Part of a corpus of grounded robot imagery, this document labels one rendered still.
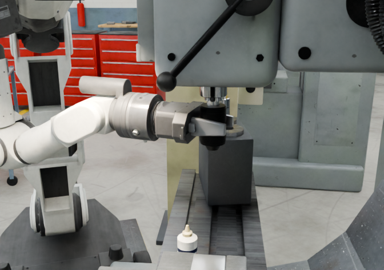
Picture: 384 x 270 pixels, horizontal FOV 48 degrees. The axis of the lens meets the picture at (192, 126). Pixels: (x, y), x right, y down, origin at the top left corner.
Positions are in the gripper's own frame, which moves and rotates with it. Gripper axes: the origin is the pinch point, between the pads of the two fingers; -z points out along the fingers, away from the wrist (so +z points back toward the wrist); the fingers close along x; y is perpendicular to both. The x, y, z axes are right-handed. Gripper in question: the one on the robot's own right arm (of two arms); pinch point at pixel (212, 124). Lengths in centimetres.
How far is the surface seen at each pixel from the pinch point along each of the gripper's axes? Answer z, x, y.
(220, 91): -1.7, -1.7, -6.3
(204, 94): 0.9, -2.2, -5.8
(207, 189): 10.1, 30.2, 27.8
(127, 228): 68, 90, 83
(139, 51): 11.6, -5.2, -12.9
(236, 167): 3.2, 33.1, 21.6
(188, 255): 1.1, -9.4, 21.4
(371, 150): -53, 363, 123
